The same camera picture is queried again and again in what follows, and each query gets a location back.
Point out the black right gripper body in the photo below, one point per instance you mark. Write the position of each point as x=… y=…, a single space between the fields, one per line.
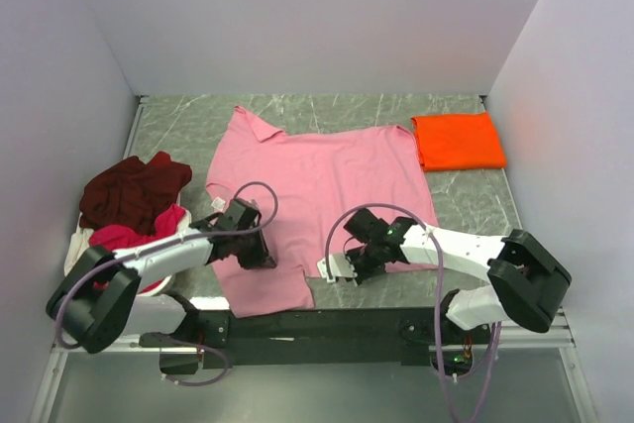
x=358 y=255

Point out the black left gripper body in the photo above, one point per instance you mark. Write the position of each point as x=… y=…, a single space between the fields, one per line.
x=259 y=247

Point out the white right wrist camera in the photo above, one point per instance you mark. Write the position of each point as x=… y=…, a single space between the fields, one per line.
x=334 y=267

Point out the pink t shirt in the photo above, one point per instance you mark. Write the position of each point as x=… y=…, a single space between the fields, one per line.
x=304 y=183

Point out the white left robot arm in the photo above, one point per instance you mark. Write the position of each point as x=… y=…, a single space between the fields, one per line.
x=93 y=303

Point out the magenta t shirt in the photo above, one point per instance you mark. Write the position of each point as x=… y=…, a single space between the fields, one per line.
x=118 y=237

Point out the folded orange t shirt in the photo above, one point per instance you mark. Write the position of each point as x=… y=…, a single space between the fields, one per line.
x=457 y=142

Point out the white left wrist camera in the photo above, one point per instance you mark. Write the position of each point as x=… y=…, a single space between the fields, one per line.
x=218 y=204

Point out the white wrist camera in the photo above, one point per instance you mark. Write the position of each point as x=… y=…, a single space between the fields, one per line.
x=334 y=267
x=218 y=204

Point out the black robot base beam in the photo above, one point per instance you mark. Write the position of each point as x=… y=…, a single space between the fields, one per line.
x=260 y=353

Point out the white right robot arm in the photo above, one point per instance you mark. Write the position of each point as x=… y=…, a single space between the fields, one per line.
x=522 y=281

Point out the dark red t shirt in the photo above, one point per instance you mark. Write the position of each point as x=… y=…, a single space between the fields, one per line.
x=133 y=193

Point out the white laundry basket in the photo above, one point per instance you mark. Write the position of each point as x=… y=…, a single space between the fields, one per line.
x=119 y=237

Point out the aluminium rail frame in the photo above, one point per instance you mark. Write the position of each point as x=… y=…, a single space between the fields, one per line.
x=221 y=329

